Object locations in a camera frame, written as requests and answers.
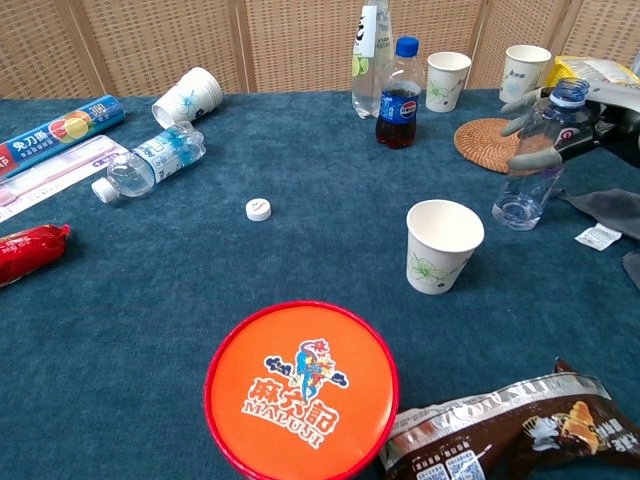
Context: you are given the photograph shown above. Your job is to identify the white toothbrush package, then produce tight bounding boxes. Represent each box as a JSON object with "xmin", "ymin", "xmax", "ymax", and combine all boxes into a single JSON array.
[{"xmin": 0, "ymin": 134, "xmax": 129, "ymax": 224}]

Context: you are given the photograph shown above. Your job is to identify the clear plastic bottle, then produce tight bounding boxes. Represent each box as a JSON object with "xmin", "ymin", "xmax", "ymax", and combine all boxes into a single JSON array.
[{"xmin": 492, "ymin": 77, "xmax": 596, "ymax": 232}]

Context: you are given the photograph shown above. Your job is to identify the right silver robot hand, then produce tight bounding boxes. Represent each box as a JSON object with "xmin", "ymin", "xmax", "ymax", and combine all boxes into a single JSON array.
[{"xmin": 500, "ymin": 82, "xmax": 640, "ymax": 174}]

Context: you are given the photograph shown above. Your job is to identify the green flower paper cup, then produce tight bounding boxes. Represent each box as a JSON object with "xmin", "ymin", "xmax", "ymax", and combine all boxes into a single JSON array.
[
  {"xmin": 405, "ymin": 198, "xmax": 486, "ymax": 295},
  {"xmin": 425, "ymin": 51, "xmax": 473, "ymax": 114}
]

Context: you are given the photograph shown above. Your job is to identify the grey cloth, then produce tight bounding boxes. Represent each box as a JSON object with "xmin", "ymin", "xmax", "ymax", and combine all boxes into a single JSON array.
[{"xmin": 557, "ymin": 188, "xmax": 640, "ymax": 291}]

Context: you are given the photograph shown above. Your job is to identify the round woven coaster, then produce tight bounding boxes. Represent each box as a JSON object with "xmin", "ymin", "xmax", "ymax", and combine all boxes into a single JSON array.
[{"xmin": 453, "ymin": 117, "xmax": 524, "ymax": 175}]

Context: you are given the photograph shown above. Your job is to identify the white bottle cap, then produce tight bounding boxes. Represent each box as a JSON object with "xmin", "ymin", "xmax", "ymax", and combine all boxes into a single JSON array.
[{"xmin": 245, "ymin": 197, "xmax": 273, "ymax": 222}]

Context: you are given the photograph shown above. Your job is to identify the red biscuit packet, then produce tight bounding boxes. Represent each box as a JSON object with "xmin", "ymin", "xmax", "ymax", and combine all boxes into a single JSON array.
[{"xmin": 0, "ymin": 223, "xmax": 72, "ymax": 289}]

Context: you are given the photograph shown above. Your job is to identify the blue flower paper cup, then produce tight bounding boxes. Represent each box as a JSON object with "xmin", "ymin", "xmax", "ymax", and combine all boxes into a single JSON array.
[{"xmin": 151, "ymin": 66, "xmax": 225, "ymax": 130}]

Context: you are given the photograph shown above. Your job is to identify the blue logo paper cup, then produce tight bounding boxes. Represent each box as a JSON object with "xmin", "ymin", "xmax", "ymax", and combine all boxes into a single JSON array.
[{"xmin": 498, "ymin": 44, "xmax": 553, "ymax": 105}]

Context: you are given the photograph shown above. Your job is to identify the small cola bottle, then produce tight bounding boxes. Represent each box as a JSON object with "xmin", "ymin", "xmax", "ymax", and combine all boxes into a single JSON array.
[{"xmin": 375, "ymin": 35, "xmax": 422, "ymax": 150}]

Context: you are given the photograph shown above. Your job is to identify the orange round lid container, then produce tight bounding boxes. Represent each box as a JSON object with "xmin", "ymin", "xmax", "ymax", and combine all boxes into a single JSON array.
[{"xmin": 203, "ymin": 300, "xmax": 400, "ymax": 480}]

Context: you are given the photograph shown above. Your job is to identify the blue plastic wrap box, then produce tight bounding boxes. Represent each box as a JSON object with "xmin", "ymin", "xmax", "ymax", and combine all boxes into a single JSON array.
[{"xmin": 0, "ymin": 94, "xmax": 126, "ymax": 179}]

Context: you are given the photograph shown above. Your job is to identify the clear lime soda bottle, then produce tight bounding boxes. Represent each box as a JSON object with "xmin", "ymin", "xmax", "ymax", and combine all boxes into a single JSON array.
[{"xmin": 351, "ymin": 0, "xmax": 395, "ymax": 120}]

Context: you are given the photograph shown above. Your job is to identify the brown snack bag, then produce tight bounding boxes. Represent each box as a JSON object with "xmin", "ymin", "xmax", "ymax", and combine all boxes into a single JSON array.
[{"xmin": 378, "ymin": 357, "xmax": 640, "ymax": 480}]

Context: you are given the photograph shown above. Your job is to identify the capped blue label water bottle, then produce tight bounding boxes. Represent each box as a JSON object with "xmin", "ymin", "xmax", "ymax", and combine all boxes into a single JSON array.
[{"xmin": 91, "ymin": 120, "xmax": 207, "ymax": 205}]

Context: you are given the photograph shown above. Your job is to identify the bamboo folding screen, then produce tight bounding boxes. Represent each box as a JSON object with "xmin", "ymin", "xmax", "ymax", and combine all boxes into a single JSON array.
[{"xmin": 0, "ymin": 0, "xmax": 640, "ymax": 100}]

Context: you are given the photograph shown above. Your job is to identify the yellow snack bag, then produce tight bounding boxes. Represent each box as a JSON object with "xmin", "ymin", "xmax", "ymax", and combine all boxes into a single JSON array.
[{"xmin": 547, "ymin": 54, "xmax": 640, "ymax": 87}]

